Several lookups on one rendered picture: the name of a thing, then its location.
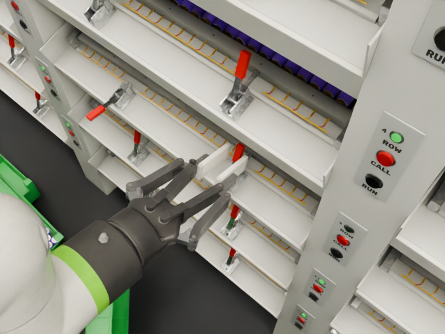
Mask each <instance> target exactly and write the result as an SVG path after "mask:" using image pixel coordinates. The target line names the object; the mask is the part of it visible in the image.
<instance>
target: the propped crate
mask: <svg viewBox="0 0 445 334"><path fill-rule="evenodd" d="M0 192H1V193H4V194H9V195H12V196H14V197H17V198H19V199H21V200H22V201H24V202H25V203H27V204H28V205H29V206H31V207H32V208H33V210H35V212H37V214H38V215H39V217H40V218H41V220H42V222H43V224H44V226H45V228H49V230H50V236H51V238H52V237H54V239H55V240H56V241H57V242H58V243H57V244H55V245H54V246H53V247H52V248H51V249H50V252H52V251H54V250H55V249H56V248H58V247H59V246H60V245H61V244H62V243H63V242H64V236H63V235H62V234H61V233H60V232H58V231H57V230H56V229H55V228H54V227H53V226H52V225H51V224H50V223H49V222H48V221H47V220H46V219H45V218H44V217H43V216H42V215H41V214H40V213H39V212H38V211H37V210H36V209H35V208H34V207H33V206H32V205H31V203H30V202H29V201H28V200H27V199H26V198H25V197H24V196H23V195H22V194H21V193H20V192H19V191H18V190H17V189H16V188H15V187H14V186H13V185H12V184H11V183H10V182H9V181H8V180H7V179H6V178H5V177H4V176H3V175H2V174H1V173H0Z"/></svg>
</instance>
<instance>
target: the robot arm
mask: <svg viewBox="0 0 445 334"><path fill-rule="evenodd" d="M229 150H230V144H229V143H226V144H224V145H223V146H222V147H220V148H219V149H218V150H216V151H215V152H214V153H212V154H211V155H210V156H209V155H208V154H204V155H202V156H201V157H199V158H198V159H190V160H189V163H188V162H184V159H182V158H177V159H175V160H174V161H172V162H170V163H169V164H167V165H165V166H163V167H162V168H160V169H158V170H156V171H155V172H153V173H151V174H149V175H148V176H146V177H144V178H143V179H141V180H137V181H133V182H129V183H127V184H126V198H127V199H129V200H130V202H129V204H128V207H127V208H124V209H122V210H120V211H119V212H118V213H117V214H115V215H114V216H112V217H111V218H110V219H108V220H107V221H100V220H96V221H94V222H92V223H91V224H90V225H88V226H87V227H86V228H84V229H83V230H81V231H80V232H79V233H77V234H76V235H74V236H73V237H72V238H70V239H69V240H68V241H66V242H65V243H64V244H62V245H60V246H59V247H58V248H56V249H55V250H53V251H52V252H50V245H49V240H48V234H47V231H46V228H45V226H44V224H43V222H42V220H41V218H40V217H39V215H38V214H37V212H35V210H33V208H32V207H31V206H29V205H28V204H27V203H25V202H24V201H22V200H21V199H19V198H17V197H14V196H12V195H9V194H4V193H1V192H0V334H80V332H81V331H82V330H83V329H84V328H85V327H86V326H87V325H88V324H89V323H90V322H91V321H92V320H93V319H95V318H96V317H97V316H98V315H99V314H100V313H101V312H102V311H103V310H105V309H106V308H107V307H108V306H109V305H111V304H112V303H113V302H114V301H115V300H116V299H117V298H118V297H120V296H121V295H122V294H123V293H125V292H126V291H127V290H128V289H129V288H130V287H131V286H132V285H133V284H135V283H136V282H137V281H138V280H139V279H141V277H142V268H143V267H144V266H145V265H147V264H148V263H149V262H150V261H151V260H152V259H153V258H155V257H156V256H157V255H158V254H160V253H161V252H162V251H163V250H164V249H165V248H166V247H169V246H172V245H174V244H176V243H179V244H182V245H186V246H187V249H188V250H189V251H195V250H196V248H197V245H198V242H199V239H200V238H201V237H202V236H203V235H204V234H205V233H206V232H207V230H208V229H209V228H210V227H211V226H212V225H213V223H214V222H215V221H216V220H217V219H218V218H219V217H220V216H221V215H222V214H223V213H224V212H225V211H226V210H227V208H228V206H229V203H230V198H231V194H230V193H228V192H227V191H228V190H230V189H231V188H232V187H233V186H235V185H236V182H237V179H238V175H239V174H241V173H242V172H243V171H245V168H246V164H247V161H248V157H247V156H246V155H244V156H243V157H242V158H240V159H239V160H238V161H236V162H235V163H234V164H233V165H232V166H230V167H229V168H228V169H226V170H225V171H224V172H223V173H222V174H220V175H219V176H218V177H216V180H215V184H214V186H212V187H210V188H209V189H207V190H205V191H203V192H202V193H200V194H198V195H197V196H195V197H193V198H191V199H190V200H188V201H186V202H185V203H183V202H181V203H179V204H177V205H173V204H171V202H172V200H173V199H174V198H175V197H176V196H177V195H178V194H179V193H180V192H181V191H182V190H183V189H184V187H185V186H186V185H187V184H188V183H190V181H192V179H194V177H195V175H196V178H197V179H198V180H200V179H201V178H202V177H203V176H205V175H206V174H208V173H209V172H210V171H211V170H212V169H213V168H215V167H216V166H218V165H219V164H220V163H221V162H223V161H224V160H225V159H227V158H228V154H229ZM169 181H171V182H170V183H169V184H168V185H167V186H166V187H165V188H162V189H161V190H160V191H159V192H158V193H157V194H156V195H155V196H154V197H143V196H146V195H148V194H149V193H151V192H153V191H154V190H156V189H158V188H159V187H161V186H163V185H164V184H166V183H168V182H169ZM210 205H212V206H211V207H210V208H209V209H208V210H207V211H206V212H205V213H204V214H203V215H202V216H201V217H200V218H199V219H198V221H197V222H196V223H195V224H194V226H193V228H188V229H187V230H186V231H185V232H184V233H179V230H180V226H181V225H183V224H184V223H185V222H186V221H187V220H188V219H189V218H190V217H192V216H194V215H195V214H197V213H199V212H200V211H202V210H204V209H205V208H207V207H208V206H210Z"/></svg>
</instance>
